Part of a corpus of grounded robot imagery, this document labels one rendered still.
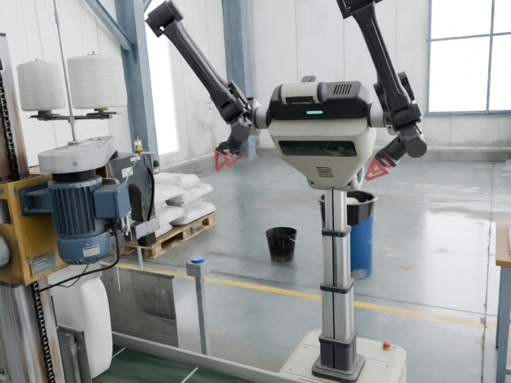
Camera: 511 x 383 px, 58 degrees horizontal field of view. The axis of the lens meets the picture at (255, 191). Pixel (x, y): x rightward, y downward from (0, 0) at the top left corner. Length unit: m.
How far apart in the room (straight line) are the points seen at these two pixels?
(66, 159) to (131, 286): 1.15
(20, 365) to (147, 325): 0.83
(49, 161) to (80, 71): 0.29
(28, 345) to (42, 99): 0.79
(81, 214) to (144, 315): 1.10
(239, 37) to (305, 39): 1.43
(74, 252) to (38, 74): 0.60
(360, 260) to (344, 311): 1.70
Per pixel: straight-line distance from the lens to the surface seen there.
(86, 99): 1.47
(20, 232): 1.52
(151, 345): 2.33
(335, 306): 2.12
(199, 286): 2.07
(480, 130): 9.31
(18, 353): 1.74
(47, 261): 1.59
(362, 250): 3.77
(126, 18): 7.82
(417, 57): 9.36
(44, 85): 1.67
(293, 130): 1.75
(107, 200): 1.38
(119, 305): 2.50
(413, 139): 1.37
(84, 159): 1.36
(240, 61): 10.29
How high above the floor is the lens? 1.57
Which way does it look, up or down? 13 degrees down
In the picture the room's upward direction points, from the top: 3 degrees counter-clockwise
